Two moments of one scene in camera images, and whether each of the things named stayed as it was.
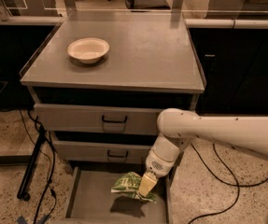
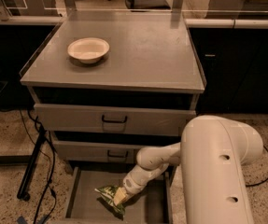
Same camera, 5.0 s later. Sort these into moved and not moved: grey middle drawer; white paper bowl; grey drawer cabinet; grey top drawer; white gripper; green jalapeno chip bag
Moved: green jalapeno chip bag; white gripper
Not moved: grey drawer cabinet; grey middle drawer; white paper bowl; grey top drawer
